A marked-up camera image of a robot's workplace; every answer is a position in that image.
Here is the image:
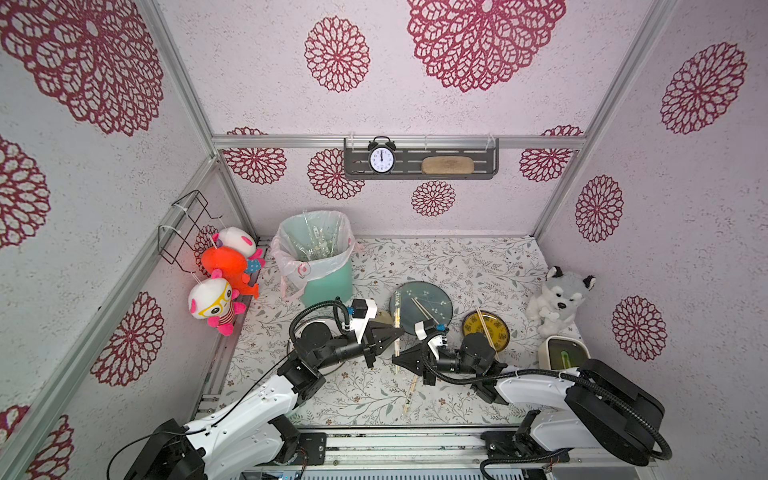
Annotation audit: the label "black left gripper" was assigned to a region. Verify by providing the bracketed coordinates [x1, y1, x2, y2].
[315, 321, 404, 372]

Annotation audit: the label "disposable chopsticks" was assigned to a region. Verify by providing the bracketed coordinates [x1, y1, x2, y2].
[411, 298, 437, 322]
[475, 308, 496, 352]
[403, 376, 421, 416]
[392, 291, 401, 357]

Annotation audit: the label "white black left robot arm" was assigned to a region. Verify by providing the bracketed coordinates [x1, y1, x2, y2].
[125, 298, 404, 479]

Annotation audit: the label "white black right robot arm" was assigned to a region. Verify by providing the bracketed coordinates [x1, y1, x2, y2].
[392, 325, 673, 478]

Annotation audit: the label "small pale yellow plate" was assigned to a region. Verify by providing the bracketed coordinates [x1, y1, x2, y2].
[374, 310, 395, 327]

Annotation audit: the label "dark green glass plate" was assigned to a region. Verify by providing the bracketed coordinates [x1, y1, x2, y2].
[389, 281, 454, 336]

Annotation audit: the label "yellow black patterned plate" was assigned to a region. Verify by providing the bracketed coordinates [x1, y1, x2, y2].
[461, 310, 511, 352]

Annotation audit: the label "green trash bin with bag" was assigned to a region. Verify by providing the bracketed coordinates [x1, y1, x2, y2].
[270, 210, 358, 306]

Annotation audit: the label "white green rectangular tray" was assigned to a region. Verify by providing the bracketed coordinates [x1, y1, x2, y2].
[538, 335, 591, 370]

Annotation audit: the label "grey husky plush toy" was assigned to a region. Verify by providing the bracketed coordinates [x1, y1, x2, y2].
[525, 266, 596, 338]

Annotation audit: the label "red plush toy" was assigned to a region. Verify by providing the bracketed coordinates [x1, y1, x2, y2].
[201, 246, 259, 299]

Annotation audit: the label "white plush with yellow glasses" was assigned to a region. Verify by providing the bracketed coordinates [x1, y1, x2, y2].
[188, 269, 246, 336]

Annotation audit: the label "black alarm clock on shelf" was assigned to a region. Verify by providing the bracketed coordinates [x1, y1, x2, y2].
[367, 135, 397, 174]

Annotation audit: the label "wooden brush on shelf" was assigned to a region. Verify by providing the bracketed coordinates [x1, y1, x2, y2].
[421, 156, 475, 176]

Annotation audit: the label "white wrist camera on left gripper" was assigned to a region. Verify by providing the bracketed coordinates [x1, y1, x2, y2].
[348, 298, 378, 344]

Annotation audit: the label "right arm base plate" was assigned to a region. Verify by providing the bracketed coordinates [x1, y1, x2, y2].
[480, 430, 570, 465]

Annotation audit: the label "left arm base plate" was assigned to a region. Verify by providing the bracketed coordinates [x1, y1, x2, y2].
[272, 432, 328, 467]

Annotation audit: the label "grey wall shelf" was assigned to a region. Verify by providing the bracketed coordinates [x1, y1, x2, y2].
[342, 137, 499, 180]

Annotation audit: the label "black wire wall basket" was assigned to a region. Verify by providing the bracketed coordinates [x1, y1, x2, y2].
[156, 189, 225, 274]

